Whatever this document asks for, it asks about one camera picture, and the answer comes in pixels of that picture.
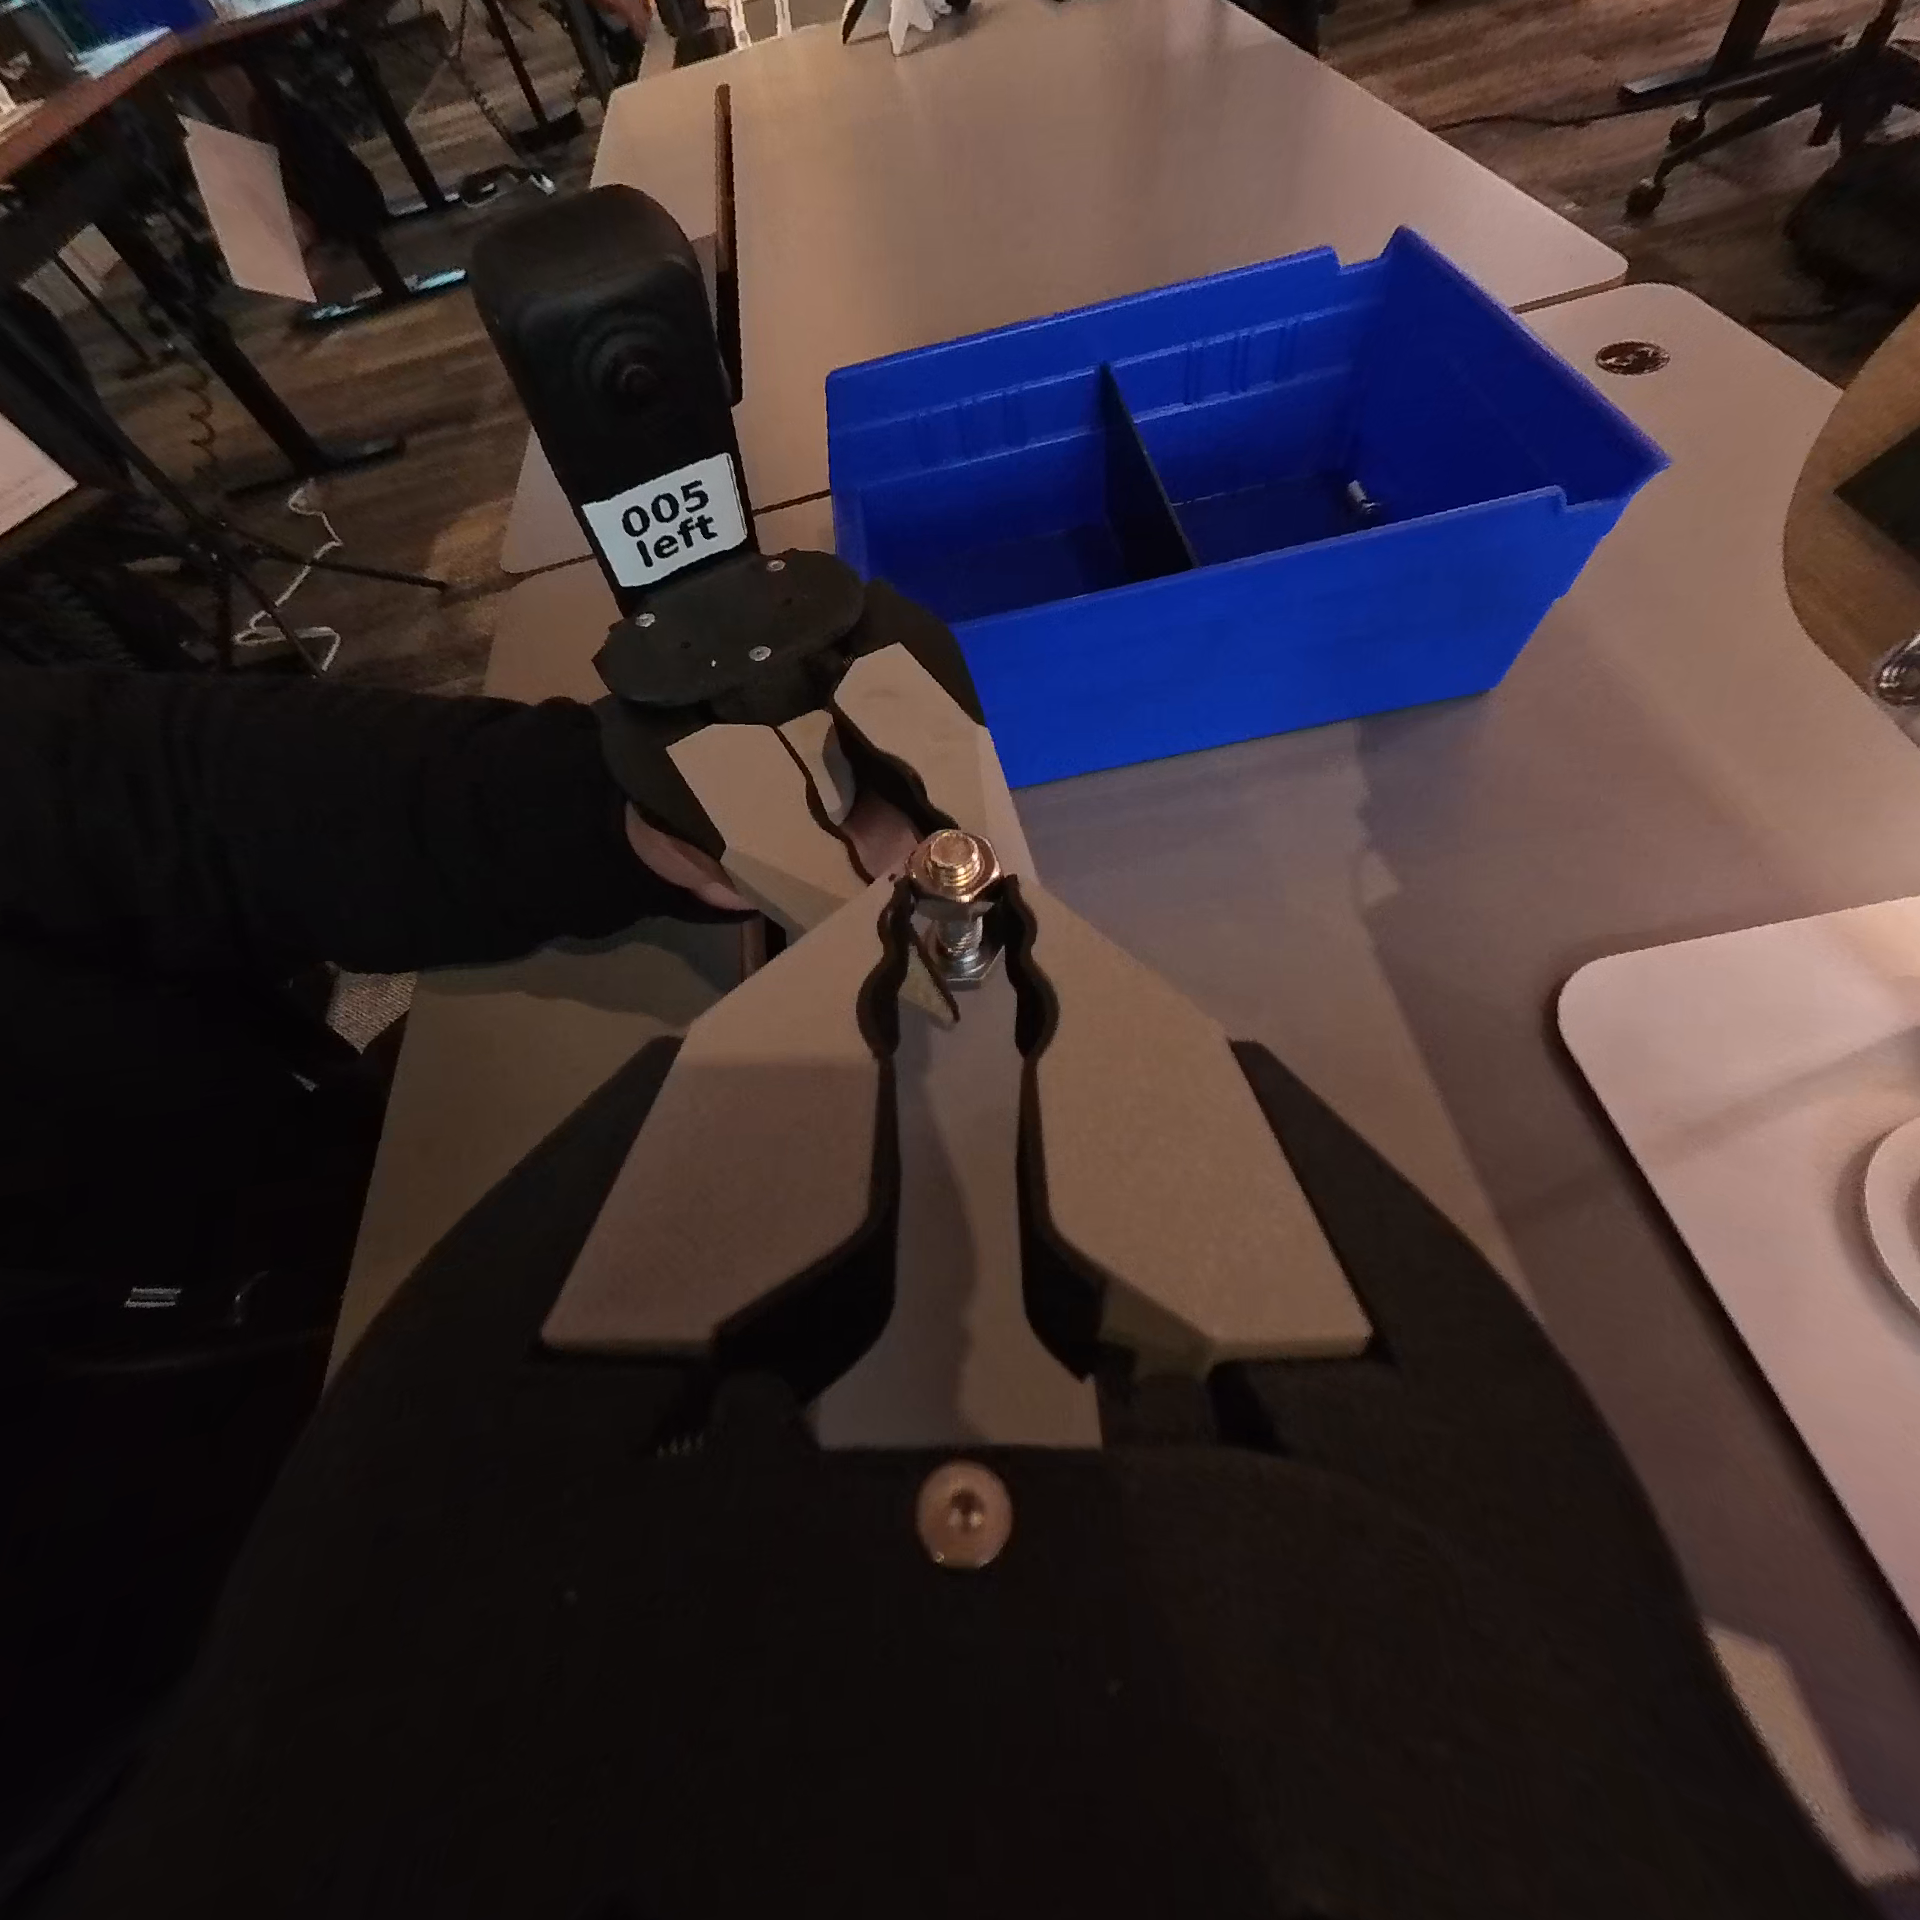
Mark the white paper sheet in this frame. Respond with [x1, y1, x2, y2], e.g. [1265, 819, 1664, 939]
[179, 118, 322, 303]

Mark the person's left hand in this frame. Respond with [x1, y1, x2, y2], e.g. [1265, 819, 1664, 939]
[619, 808, 771, 918]

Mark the white cable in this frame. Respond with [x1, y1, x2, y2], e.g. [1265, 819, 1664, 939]
[226, 481, 349, 674]

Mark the black office chair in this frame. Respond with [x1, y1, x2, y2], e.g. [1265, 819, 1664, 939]
[1619, 0, 1920, 212]

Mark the black bin divider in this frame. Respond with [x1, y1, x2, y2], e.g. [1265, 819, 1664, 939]
[1099, 367, 1201, 579]

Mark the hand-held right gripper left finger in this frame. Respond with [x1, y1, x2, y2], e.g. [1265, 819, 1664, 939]
[540, 877, 921, 1400]

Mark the black bag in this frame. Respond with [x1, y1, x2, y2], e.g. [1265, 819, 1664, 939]
[1784, 142, 1920, 309]

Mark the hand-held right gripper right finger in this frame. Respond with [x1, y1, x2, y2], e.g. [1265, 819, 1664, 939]
[1002, 874, 1375, 1383]

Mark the silver hex nut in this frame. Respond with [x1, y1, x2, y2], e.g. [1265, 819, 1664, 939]
[905, 830, 1001, 920]

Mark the wooden standing desk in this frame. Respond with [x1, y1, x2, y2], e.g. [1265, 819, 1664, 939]
[0, 0, 461, 505]

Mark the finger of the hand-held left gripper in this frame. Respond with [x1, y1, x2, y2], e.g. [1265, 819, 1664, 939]
[831, 652, 1023, 890]
[673, 716, 890, 947]

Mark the white wooden document stand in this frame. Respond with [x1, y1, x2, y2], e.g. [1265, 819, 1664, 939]
[1558, 314, 1920, 1629]

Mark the person's black clothing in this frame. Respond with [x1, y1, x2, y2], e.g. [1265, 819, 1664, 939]
[0, 944, 408, 1920]

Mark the person's left forearm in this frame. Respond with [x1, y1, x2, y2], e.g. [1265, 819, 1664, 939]
[0, 668, 709, 977]

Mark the blue plastic bin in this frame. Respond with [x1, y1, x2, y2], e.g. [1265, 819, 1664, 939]
[825, 225, 1671, 791]

